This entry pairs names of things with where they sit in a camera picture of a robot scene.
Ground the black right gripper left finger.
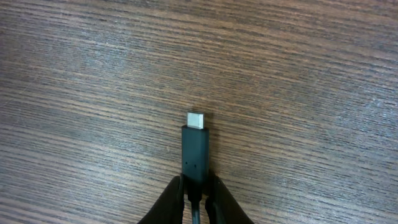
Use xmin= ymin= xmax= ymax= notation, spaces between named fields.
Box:
xmin=138 ymin=175 xmax=185 ymax=224

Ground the black USB-C charging cable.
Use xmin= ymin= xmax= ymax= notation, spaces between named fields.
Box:
xmin=180 ymin=111 xmax=210 ymax=224

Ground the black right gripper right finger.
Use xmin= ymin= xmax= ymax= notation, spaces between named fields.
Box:
xmin=205 ymin=175 xmax=254 ymax=224

